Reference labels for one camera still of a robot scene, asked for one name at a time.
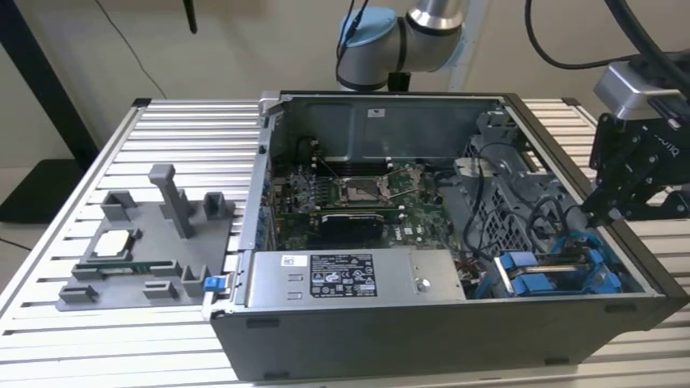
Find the silver power supply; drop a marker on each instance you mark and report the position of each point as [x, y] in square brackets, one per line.
[400, 275]

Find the green RAM stick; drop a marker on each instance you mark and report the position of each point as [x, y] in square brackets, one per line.
[143, 266]

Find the CPU socket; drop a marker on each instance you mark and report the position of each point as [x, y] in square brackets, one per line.
[358, 190]

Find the grey parts rack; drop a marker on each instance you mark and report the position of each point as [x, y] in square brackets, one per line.
[157, 242]

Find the silver CPU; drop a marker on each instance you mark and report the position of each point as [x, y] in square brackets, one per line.
[114, 244]

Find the thin locking lever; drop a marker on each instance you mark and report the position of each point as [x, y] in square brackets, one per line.
[328, 168]

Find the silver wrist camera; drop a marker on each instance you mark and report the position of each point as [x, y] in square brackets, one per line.
[625, 89]

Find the green motherboard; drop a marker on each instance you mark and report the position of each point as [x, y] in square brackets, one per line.
[426, 218]

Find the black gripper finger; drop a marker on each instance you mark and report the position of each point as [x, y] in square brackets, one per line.
[604, 202]
[659, 206]

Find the black RAM slots block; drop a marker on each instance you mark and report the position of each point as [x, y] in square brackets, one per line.
[350, 167]

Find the open dark PC case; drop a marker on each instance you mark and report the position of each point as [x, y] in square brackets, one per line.
[377, 343]

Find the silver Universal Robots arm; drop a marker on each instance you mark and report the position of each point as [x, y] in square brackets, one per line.
[372, 60]

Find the grey metal disk bay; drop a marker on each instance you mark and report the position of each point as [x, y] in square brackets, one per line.
[496, 210]

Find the black stand with base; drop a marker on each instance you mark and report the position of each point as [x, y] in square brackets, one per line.
[49, 190]

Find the black antenna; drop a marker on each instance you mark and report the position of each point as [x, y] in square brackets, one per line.
[190, 16]

